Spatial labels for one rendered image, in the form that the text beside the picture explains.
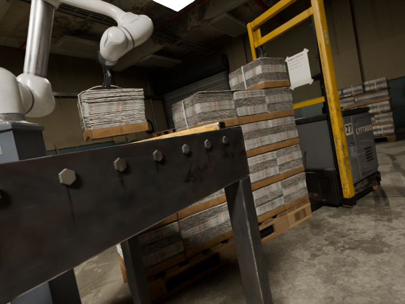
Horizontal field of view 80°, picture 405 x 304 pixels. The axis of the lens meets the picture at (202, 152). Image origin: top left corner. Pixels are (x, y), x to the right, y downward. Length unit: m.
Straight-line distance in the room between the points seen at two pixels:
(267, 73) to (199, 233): 1.24
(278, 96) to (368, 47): 6.02
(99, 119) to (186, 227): 0.74
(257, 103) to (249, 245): 1.32
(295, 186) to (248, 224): 1.47
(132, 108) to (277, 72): 1.17
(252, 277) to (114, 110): 0.99
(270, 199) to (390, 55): 6.41
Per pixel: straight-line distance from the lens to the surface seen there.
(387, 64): 7.78
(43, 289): 1.38
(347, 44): 7.83
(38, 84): 1.52
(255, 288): 0.66
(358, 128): 2.56
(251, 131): 1.72
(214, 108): 1.55
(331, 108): 2.21
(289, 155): 1.98
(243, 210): 0.58
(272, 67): 2.01
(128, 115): 1.32
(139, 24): 1.29
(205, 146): 0.46
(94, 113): 1.29
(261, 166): 1.76
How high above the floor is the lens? 0.79
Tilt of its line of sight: 3 degrees down
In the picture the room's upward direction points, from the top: 11 degrees counter-clockwise
